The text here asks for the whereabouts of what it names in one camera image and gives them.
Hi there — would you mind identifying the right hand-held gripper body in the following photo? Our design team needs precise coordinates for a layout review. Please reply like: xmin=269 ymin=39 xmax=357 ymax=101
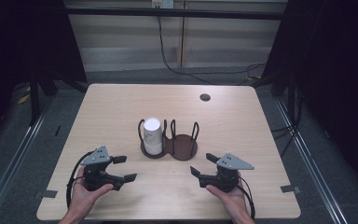
xmin=199 ymin=152 xmax=255 ymax=193

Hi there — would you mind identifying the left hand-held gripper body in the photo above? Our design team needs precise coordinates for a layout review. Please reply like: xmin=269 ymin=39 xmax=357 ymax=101
xmin=80 ymin=145 xmax=126 ymax=192

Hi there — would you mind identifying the person's right hand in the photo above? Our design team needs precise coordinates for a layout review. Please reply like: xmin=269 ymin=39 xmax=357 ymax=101
xmin=205 ymin=178 xmax=250 ymax=218

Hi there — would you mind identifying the person's left hand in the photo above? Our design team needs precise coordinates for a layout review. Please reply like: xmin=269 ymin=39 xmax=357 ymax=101
xmin=69 ymin=167 xmax=115 ymax=217

